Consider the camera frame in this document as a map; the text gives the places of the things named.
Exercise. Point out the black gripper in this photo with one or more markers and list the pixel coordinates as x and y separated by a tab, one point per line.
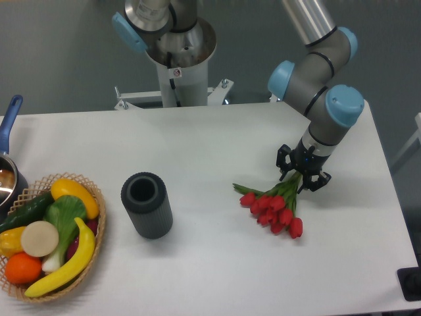
308	158

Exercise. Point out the red tulip bouquet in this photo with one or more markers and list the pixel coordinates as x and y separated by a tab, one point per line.
275	208

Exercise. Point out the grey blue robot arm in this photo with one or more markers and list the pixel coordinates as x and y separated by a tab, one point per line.
180	44

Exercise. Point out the white furniture leg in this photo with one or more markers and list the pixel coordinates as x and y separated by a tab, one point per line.
410	147

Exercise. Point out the black device at edge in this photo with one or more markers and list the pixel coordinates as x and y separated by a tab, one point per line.
409	280

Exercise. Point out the dark grey ribbed vase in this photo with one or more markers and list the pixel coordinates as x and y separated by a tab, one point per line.
145	199

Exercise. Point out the dark red vegetable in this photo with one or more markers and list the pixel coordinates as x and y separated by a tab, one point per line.
93	225

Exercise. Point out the yellow banana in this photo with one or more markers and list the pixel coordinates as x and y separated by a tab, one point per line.
72	268

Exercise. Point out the yellow squash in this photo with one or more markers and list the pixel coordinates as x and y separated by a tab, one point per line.
68	187

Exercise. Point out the green bok choy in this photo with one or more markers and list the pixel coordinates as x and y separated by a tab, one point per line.
61	215

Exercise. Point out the woven wicker basket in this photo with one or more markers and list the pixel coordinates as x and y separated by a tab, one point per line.
37	188

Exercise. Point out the dark green cucumber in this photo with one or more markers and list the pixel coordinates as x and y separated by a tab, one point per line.
30	212

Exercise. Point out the beige round disc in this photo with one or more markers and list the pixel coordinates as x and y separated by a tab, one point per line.
39	239

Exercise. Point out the orange fruit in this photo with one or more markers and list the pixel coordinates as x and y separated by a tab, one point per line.
22	268

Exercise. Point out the yellow bell pepper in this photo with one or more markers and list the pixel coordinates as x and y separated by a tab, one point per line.
10	241

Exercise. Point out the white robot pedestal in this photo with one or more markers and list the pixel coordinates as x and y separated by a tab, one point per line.
179	87

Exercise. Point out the blue handled saucepan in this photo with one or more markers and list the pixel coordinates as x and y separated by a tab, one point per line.
12	181

